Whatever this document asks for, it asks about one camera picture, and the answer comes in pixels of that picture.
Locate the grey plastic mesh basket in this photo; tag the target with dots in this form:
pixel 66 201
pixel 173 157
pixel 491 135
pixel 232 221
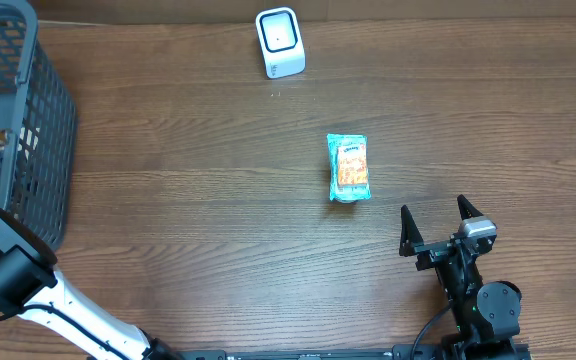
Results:
pixel 42 119

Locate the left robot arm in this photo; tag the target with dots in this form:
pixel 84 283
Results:
pixel 34 289

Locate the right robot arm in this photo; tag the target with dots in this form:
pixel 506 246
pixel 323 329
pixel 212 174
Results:
pixel 486 314

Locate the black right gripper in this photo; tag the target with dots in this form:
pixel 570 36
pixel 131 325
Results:
pixel 441 248

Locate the green white cup container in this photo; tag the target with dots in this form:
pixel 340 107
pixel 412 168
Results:
pixel 346 201

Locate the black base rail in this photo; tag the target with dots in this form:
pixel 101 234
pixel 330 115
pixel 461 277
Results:
pixel 397 352

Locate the teal orange soup packet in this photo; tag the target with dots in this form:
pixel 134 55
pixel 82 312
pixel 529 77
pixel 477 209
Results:
pixel 348 166

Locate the white barcode scanner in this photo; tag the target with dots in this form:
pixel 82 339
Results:
pixel 280 42

